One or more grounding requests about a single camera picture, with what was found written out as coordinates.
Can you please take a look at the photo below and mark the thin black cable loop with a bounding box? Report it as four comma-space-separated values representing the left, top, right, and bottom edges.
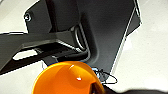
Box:
95, 69, 119, 85

